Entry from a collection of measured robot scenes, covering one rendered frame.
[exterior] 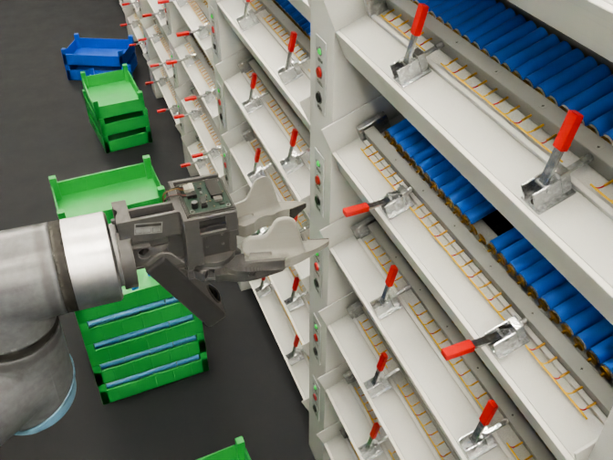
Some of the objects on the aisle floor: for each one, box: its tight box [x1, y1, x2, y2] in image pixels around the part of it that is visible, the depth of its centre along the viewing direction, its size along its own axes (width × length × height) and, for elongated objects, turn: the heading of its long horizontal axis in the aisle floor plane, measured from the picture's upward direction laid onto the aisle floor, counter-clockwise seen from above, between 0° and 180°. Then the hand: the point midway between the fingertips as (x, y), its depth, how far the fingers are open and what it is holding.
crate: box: [98, 352, 209, 405], centre depth 192 cm, size 30×20×8 cm
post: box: [309, 0, 382, 460], centre depth 116 cm, size 20×9×181 cm, turn 111°
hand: (306, 230), depth 73 cm, fingers open, 6 cm apart
